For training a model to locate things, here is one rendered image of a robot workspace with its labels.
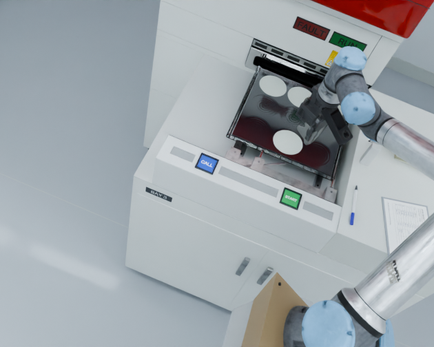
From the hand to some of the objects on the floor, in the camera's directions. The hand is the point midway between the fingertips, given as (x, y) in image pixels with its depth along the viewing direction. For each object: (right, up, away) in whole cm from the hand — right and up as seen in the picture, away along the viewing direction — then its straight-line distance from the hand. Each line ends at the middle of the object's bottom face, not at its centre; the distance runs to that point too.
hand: (309, 142), depth 145 cm
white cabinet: (-16, -50, +82) cm, 97 cm away
